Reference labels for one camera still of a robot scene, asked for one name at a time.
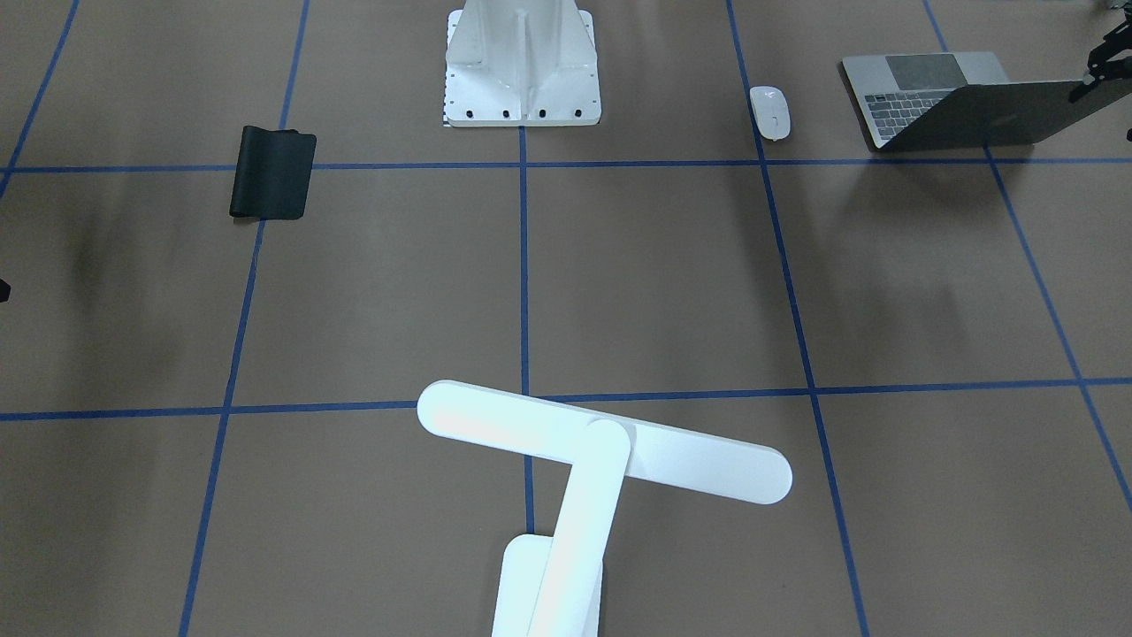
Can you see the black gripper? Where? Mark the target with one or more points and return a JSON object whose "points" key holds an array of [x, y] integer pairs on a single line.
{"points": [[1109, 55]]}

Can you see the grey laptop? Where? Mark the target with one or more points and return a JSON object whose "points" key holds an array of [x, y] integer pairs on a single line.
{"points": [[963, 100]]}

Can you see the white desk lamp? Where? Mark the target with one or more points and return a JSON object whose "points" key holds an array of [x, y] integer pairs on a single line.
{"points": [[550, 585]]}

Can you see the black mouse pad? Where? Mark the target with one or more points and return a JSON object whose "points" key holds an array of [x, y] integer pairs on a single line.
{"points": [[272, 175]]}

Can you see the white wireless mouse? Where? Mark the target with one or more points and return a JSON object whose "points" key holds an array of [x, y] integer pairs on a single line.
{"points": [[771, 112]]}

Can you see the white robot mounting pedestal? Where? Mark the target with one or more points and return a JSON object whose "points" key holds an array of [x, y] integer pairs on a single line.
{"points": [[521, 64]]}

